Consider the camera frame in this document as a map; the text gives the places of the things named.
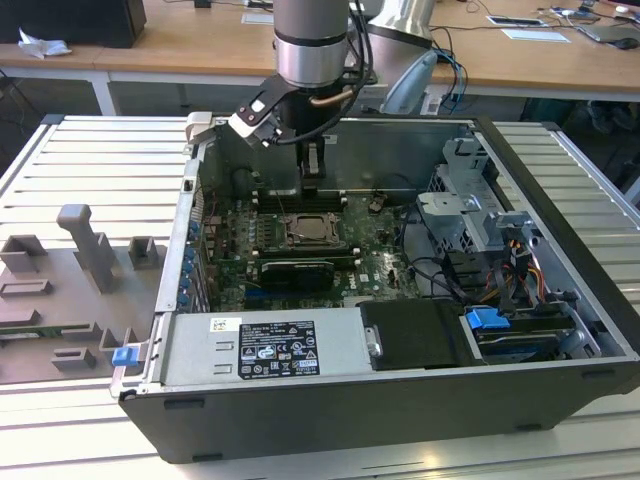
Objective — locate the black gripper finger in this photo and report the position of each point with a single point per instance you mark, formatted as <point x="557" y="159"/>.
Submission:
<point x="304" y="160"/>

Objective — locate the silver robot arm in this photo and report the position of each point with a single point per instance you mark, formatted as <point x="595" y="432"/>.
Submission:
<point x="310" y="65"/>

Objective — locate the CPU socket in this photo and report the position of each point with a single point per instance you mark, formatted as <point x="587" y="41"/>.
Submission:
<point x="286" y="240"/>

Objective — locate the black RAM stick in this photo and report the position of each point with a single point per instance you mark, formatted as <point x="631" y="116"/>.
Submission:
<point x="330" y="197"/>

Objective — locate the black round board component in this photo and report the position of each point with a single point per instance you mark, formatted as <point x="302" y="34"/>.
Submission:
<point x="242" y="180"/>

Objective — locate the small brown board chip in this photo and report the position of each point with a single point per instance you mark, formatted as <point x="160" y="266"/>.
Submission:
<point x="377" y="202"/>

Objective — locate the pale blue teach pendant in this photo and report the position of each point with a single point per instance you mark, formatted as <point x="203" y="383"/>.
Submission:
<point x="407" y="85"/>

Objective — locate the black graphics card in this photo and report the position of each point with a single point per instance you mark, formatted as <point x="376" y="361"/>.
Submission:
<point x="300" y="275"/>

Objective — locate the wooden desk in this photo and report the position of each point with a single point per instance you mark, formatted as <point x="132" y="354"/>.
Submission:
<point x="200" y="45"/>

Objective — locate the green motherboard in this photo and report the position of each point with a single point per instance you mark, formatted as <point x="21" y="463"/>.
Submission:
<point x="380" y="270"/>

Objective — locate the silver metal drive cage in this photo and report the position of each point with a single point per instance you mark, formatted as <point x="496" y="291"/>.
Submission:
<point x="450" y="215"/>

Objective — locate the grey power supply unit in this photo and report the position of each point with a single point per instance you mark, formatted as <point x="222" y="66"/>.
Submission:
<point x="200" y="350"/>

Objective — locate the flat phone tray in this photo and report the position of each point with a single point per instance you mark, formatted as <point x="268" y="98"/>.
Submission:
<point x="515" y="20"/>

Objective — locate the hard disk in blue carrier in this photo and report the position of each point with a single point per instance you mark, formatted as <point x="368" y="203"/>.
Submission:
<point x="487" y="318"/>

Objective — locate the white paper sheet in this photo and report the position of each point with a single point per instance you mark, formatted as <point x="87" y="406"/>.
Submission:
<point x="535" y="35"/>

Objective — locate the black box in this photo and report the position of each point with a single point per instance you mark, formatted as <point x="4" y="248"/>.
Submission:
<point x="75" y="22"/>

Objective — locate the blue plastic latch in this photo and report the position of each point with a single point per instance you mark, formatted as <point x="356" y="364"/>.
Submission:
<point x="125" y="357"/>

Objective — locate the crumpled white paper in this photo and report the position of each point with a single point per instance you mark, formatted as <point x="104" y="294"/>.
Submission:
<point x="45" y="47"/>

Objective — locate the black open PC case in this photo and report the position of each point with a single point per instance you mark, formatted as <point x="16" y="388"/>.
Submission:
<point x="350" y="425"/>

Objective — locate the grey parts rack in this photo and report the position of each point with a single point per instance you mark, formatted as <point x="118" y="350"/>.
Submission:
<point x="60" y="300"/>

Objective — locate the grey laptop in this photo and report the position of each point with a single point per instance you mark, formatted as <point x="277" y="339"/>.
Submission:
<point x="600" y="31"/>

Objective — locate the green RAM stick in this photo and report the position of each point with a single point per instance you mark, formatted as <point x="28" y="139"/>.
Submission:
<point x="45" y="331"/>

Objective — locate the black computer mouse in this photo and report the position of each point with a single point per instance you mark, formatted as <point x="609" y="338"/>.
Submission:
<point x="625" y="43"/>

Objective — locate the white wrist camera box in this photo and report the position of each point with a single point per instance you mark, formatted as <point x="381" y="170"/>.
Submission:
<point x="250" y="125"/>

